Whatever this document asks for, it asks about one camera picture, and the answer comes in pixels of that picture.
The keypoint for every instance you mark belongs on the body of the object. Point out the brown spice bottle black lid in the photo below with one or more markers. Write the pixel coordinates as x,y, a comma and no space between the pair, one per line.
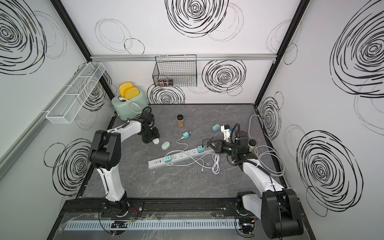
180,119

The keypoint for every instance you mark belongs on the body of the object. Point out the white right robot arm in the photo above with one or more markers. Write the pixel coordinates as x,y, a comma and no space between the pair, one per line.
278,208

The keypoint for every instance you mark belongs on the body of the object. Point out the white round earbud case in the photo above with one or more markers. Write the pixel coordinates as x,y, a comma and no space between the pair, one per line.
156,141

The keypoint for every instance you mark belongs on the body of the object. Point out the mint green toaster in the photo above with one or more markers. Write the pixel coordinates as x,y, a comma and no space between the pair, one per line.
132,108

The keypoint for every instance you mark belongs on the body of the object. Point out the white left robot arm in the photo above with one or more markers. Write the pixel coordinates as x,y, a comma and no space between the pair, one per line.
105,155

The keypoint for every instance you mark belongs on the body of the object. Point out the clear jar black lid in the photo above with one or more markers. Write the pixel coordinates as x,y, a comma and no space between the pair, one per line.
252,145

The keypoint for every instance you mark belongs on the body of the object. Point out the white wire wall shelf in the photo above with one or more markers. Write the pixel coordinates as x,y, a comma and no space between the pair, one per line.
83,92

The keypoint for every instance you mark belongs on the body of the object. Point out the black wire wall basket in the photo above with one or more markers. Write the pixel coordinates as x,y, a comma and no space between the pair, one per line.
175,71

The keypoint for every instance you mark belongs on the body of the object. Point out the white power strip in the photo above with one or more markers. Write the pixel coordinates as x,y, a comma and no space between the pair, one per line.
174,157

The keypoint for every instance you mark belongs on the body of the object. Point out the pale green round earbud case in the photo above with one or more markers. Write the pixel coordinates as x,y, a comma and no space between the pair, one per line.
165,146

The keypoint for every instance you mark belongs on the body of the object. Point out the front yellow toast slice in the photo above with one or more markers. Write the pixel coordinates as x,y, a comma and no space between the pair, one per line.
131,92

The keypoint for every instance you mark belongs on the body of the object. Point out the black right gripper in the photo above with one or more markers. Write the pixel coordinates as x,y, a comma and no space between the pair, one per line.
219,148

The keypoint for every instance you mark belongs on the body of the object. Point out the yellow toast slice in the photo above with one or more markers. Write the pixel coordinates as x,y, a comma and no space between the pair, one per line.
123,88
131,92

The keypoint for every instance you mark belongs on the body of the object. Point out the rear yellow toast slice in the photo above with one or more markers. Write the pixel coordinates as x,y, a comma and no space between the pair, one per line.
123,88

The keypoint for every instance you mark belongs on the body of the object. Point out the light blue earbud case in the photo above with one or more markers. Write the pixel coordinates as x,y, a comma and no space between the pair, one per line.
216,127

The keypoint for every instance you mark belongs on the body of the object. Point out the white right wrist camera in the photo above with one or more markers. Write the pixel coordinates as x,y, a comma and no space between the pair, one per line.
227,131

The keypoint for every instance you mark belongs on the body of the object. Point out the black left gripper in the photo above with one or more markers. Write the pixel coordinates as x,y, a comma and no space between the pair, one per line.
156,135

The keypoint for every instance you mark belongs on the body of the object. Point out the white slotted cable duct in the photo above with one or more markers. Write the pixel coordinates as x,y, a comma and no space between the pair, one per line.
109,225

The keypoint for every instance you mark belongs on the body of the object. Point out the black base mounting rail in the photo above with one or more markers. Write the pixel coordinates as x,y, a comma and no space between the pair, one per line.
138,207

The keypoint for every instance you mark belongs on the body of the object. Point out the teal charger with white cable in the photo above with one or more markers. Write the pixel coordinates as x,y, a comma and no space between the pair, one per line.
185,135

